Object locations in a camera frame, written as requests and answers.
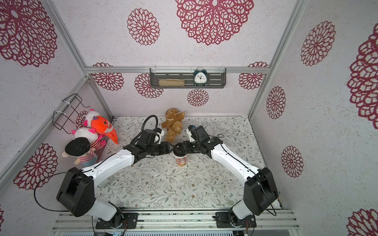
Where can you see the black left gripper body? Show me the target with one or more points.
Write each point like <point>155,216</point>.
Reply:
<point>157,150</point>

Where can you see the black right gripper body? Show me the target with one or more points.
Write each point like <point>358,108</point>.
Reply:
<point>189,147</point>

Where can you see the paper milk tea cup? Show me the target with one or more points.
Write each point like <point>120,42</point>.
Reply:
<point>181,160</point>

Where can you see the black cup lid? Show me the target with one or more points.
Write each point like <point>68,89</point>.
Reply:
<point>180,155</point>

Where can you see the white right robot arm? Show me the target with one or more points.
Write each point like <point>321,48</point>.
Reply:
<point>260,191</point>

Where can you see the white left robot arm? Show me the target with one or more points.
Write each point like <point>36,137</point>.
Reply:
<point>77,191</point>

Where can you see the brown teddy bear plush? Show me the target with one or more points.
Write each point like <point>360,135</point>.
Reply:
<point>173,124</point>

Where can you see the teal alarm clock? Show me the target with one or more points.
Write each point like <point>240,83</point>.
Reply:
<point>200,77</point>

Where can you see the orange fox plush toy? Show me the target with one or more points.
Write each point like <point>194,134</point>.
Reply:
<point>104,127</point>

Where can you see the pink white pig plush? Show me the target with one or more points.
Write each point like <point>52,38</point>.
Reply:
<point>86,131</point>

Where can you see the black-haired doll plush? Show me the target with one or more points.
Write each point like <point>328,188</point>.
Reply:
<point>81,150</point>

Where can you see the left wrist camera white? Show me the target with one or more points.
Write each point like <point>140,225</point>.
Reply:
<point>158,136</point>

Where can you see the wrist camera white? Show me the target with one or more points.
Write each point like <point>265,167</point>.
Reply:
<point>189,133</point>
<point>158,136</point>

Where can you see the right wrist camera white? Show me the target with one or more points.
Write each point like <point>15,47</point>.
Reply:
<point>189,133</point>

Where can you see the grey wall shelf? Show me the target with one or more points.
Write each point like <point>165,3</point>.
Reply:
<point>216,78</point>

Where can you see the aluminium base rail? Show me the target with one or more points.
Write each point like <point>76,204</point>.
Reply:
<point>176,222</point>

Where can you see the black wire basket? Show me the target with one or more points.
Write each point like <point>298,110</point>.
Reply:
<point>63,120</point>

